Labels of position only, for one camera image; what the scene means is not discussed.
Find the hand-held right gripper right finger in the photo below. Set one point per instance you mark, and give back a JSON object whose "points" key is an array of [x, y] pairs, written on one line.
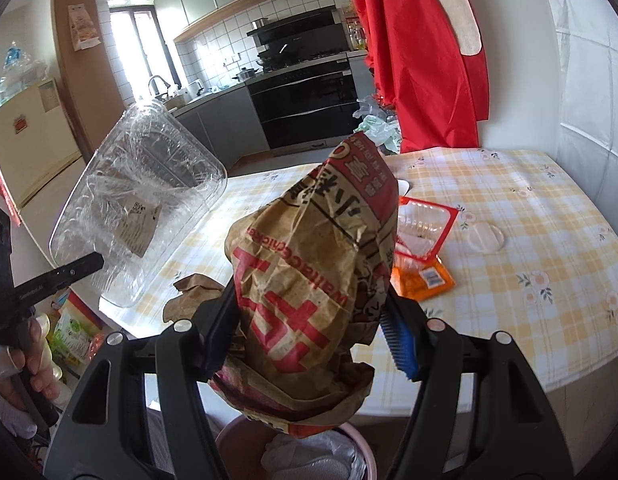
{"points": [[401, 345]]}

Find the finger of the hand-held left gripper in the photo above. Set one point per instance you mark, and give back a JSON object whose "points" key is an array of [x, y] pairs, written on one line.
{"points": [[64, 277]]}

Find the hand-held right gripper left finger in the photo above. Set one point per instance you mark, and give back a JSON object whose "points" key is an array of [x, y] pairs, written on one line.
{"points": [[221, 330]]}

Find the brown paper wrapper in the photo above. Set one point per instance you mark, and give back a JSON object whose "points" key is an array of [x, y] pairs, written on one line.
{"points": [[194, 295]]}

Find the orange snack packet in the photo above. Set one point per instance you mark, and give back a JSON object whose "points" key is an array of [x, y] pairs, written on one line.
{"points": [[414, 282]]}

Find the printed brown paper bag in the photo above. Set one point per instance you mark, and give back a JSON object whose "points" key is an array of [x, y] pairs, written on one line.
{"points": [[299, 285]]}

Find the red plastic food tray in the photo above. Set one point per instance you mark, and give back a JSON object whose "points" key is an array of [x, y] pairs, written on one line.
{"points": [[424, 230]]}

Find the clear plastic food container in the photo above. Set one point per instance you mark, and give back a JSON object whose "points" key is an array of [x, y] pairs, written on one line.
{"points": [[139, 185]]}

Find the pink plastic bin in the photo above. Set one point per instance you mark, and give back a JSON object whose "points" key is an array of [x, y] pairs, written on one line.
{"points": [[229, 450]]}

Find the clear round plastic lid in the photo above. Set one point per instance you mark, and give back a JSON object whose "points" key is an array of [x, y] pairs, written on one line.
{"points": [[484, 236]]}

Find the white foam net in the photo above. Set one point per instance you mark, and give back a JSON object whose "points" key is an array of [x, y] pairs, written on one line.
{"points": [[309, 460]]}

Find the person's left hand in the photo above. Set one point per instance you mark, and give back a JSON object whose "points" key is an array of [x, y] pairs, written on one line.
{"points": [[39, 360]]}

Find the pile of colourful packets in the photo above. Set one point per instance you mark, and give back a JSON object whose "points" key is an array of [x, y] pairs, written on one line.
{"points": [[74, 335]]}

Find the red fridge magnet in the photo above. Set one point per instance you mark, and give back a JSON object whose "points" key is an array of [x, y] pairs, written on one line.
{"points": [[20, 125]]}

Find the paper note on refrigerator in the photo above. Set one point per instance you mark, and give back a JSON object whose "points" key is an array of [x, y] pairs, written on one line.
{"points": [[49, 95]]}

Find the yellow plaid floral tablecloth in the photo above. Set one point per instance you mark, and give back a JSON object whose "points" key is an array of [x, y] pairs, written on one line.
{"points": [[514, 200]]}

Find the grey lower kitchen cabinets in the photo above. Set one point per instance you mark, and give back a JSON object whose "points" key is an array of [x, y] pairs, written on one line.
{"points": [[229, 125]]}

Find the clear plastic bag bundle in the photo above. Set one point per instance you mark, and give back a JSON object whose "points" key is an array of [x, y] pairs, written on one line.
{"points": [[16, 70]]}

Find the black kitchen faucet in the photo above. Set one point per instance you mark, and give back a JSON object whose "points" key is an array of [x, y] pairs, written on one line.
{"points": [[156, 82]]}

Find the pile of plastic bags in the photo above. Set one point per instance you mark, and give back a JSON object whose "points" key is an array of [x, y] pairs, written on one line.
{"points": [[379, 127]]}

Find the kitchen window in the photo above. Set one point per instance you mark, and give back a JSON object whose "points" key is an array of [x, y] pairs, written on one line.
{"points": [[139, 55]]}

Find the black built-in stove oven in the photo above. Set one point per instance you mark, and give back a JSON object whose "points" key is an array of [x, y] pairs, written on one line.
{"points": [[304, 105]]}

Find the hanging paper packet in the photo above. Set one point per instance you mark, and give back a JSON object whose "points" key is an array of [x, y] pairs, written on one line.
{"points": [[84, 27]]}

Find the steel cooking pot with lid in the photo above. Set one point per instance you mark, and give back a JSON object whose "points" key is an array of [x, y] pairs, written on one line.
{"points": [[245, 75]]}

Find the red apron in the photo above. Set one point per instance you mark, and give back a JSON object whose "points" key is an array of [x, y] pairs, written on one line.
{"points": [[419, 60]]}

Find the black range hood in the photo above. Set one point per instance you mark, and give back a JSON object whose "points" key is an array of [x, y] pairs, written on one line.
{"points": [[299, 35]]}

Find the small steel pot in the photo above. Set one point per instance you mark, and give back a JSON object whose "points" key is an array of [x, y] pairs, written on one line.
{"points": [[260, 23]]}

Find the row of seasoning bottles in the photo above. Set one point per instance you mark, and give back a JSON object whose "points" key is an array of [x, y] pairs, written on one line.
{"points": [[356, 35]]}

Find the wooden door frame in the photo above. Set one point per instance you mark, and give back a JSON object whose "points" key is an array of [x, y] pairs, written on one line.
{"points": [[84, 85]]}

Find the white plastic wall sheet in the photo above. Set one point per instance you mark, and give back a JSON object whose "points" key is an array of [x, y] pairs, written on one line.
{"points": [[589, 85]]}

